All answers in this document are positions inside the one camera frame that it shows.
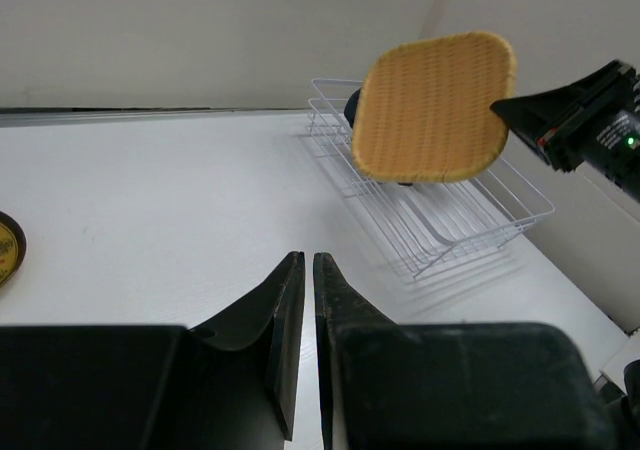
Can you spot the white wire dish rack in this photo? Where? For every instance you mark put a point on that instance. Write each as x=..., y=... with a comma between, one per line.
x=420, y=226

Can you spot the dark blue plate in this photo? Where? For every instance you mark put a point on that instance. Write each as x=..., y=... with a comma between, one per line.
x=350, y=109

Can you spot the yellow brown round plate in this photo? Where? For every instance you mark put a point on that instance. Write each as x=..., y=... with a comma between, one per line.
x=13, y=248

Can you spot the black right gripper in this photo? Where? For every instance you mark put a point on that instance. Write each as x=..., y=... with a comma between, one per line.
x=594, y=120

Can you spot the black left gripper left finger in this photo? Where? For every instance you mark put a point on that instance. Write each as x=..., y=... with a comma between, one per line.
x=227, y=383

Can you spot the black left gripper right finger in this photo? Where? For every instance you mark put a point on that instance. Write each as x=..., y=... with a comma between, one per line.
x=383, y=385

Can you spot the orange square woven tray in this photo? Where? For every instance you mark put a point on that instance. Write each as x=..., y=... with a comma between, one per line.
x=424, y=109

